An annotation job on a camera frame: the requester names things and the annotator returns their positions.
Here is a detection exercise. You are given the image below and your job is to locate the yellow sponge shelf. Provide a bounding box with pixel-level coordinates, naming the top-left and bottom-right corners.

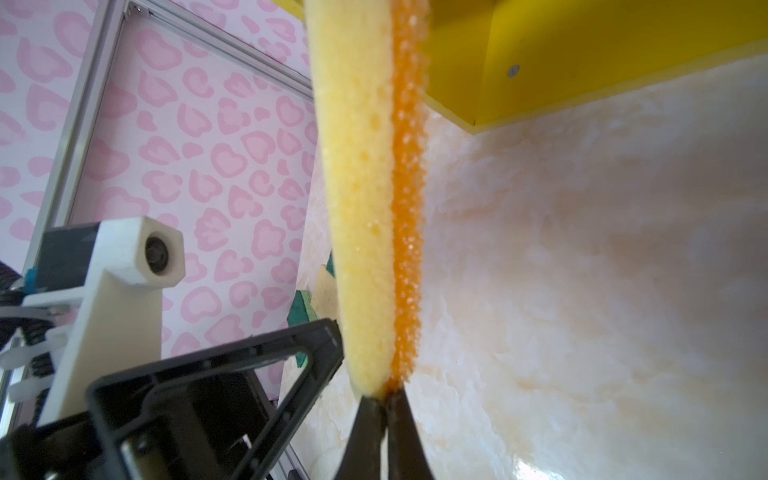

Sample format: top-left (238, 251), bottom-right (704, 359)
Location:
top-left (304, 1), bottom-right (430, 399)

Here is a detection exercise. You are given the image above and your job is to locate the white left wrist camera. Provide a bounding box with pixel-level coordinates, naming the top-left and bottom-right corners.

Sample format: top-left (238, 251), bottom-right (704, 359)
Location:
top-left (25, 217), bottom-right (185, 425)

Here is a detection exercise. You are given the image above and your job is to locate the yellow sponge left floor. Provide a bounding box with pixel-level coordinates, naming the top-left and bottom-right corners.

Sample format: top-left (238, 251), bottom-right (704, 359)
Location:
top-left (310, 266), bottom-right (340, 320)

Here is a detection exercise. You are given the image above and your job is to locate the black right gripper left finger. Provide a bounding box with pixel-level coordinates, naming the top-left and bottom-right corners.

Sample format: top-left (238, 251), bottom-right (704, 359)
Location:
top-left (334, 396), bottom-right (387, 480)

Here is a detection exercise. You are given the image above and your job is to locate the green scouring pad left upper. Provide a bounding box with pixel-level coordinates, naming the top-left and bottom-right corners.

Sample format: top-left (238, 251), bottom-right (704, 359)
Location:
top-left (287, 290), bottom-right (318, 328)

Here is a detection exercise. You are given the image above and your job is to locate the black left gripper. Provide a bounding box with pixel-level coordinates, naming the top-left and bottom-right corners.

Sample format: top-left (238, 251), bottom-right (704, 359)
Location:
top-left (1, 319), bottom-right (344, 479)

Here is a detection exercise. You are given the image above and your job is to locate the aluminium frame profile left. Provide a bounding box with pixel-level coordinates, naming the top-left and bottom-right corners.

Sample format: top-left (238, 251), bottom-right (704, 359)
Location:
top-left (1, 1), bottom-right (313, 272)

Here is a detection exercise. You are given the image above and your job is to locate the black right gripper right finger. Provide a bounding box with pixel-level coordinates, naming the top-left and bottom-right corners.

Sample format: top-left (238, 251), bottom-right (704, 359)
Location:
top-left (386, 388), bottom-right (434, 480)

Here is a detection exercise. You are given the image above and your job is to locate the yellow wooden shelf unit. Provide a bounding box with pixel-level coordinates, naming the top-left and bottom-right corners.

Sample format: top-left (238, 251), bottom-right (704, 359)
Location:
top-left (269, 0), bottom-right (768, 136)

